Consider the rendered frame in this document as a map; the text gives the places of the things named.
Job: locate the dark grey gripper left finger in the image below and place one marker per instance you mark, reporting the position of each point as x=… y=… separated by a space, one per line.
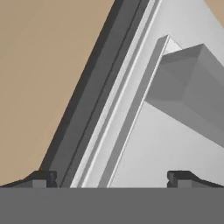
x=43 y=176

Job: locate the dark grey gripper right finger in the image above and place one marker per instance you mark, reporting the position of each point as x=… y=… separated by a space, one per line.
x=180 y=176

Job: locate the grey fridge door shelf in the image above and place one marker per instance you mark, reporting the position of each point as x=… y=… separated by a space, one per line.
x=189 y=87

